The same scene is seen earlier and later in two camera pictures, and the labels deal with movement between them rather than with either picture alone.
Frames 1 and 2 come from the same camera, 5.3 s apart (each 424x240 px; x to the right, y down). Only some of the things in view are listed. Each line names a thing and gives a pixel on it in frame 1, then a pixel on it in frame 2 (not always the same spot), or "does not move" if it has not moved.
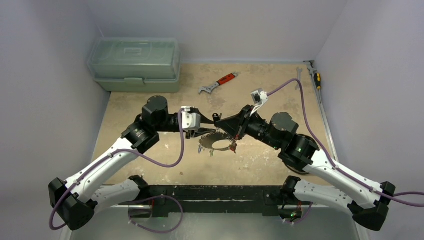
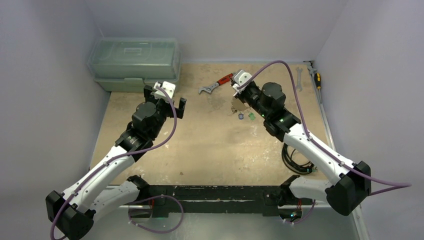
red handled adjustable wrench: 210,88 does not move
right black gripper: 243,122 -> 241,93
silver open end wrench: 299,70 does not move
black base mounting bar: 246,200 does not move
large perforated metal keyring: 207,141 -> 237,106
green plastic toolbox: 139,65 does not move
